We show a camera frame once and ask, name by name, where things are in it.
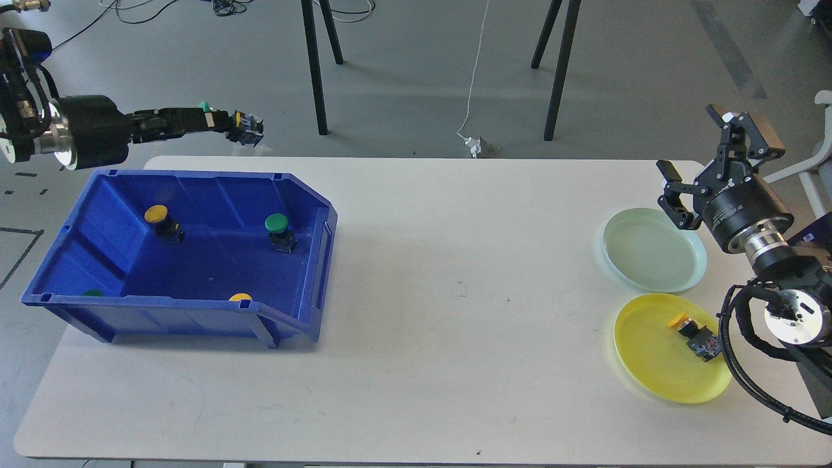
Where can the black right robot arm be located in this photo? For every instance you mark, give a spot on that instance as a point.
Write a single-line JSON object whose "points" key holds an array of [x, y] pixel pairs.
{"points": [[784, 311]]}

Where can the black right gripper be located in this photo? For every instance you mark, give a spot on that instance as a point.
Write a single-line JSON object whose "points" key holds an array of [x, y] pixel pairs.
{"points": [[738, 197]]}

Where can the white office chair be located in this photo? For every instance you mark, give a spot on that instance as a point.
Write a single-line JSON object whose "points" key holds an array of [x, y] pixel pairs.
{"points": [[809, 168]]}

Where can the yellow button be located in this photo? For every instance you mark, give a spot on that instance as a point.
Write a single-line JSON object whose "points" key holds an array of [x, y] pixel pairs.
{"points": [[699, 338], [164, 226]]}

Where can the yellow plate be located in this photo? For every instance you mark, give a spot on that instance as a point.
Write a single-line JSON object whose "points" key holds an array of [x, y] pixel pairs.
{"points": [[651, 349]]}

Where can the pale green plate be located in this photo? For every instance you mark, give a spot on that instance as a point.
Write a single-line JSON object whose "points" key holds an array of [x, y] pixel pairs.
{"points": [[645, 250]]}

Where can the blue plastic bin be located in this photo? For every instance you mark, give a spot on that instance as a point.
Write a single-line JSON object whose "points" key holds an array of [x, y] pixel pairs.
{"points": [[153, 287]]}

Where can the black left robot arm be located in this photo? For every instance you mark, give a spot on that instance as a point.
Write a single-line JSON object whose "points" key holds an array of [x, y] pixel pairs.
{"points": [[30, 120]]}

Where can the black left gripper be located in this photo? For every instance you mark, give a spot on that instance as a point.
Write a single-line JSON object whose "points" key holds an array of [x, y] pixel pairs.
{"points": [[97, 134]]}

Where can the green button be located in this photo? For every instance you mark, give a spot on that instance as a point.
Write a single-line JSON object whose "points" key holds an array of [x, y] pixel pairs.
{"points": [[238, 127], [281, 237]]}

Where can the black tripod right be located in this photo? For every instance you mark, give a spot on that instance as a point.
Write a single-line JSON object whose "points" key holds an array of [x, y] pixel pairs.
{"points": [[572, 11]]}

